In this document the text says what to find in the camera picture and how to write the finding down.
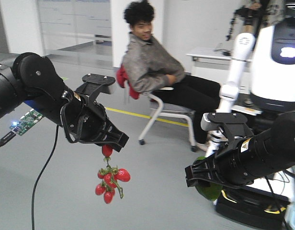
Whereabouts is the person holding camera rig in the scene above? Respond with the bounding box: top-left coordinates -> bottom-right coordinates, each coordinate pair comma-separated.
226,0 -> 285,41

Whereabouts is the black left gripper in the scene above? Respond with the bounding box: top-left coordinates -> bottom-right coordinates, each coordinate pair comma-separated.
20,54 -> 129,152

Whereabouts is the white folding table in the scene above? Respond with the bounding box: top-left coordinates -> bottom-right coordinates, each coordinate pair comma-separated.
186,46 -> 252,80

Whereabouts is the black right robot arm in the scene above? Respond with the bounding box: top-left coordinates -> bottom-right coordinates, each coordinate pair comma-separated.
214,112 -> 295,188

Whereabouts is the white black humanoid robot torso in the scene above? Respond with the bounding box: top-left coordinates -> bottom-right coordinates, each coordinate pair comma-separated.
250,17 -> 295,112

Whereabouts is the green avocado front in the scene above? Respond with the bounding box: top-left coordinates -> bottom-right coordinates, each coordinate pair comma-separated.
194,166 -> 223,202

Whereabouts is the seated person in grey jacket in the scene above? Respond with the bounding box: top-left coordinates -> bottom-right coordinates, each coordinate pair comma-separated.
122,0 -> 220,151

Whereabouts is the white grey metal chair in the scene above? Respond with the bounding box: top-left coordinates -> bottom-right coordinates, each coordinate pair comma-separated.
116,66 -> 197,152

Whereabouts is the red cherry tomato bunch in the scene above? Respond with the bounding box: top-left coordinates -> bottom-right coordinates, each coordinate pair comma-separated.
95,145 -> 131,204

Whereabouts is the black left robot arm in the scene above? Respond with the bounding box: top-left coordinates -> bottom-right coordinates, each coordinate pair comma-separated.
0,52 -> 129,151

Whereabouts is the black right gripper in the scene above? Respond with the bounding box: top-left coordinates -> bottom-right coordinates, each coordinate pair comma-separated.
184,137 -> 255,188

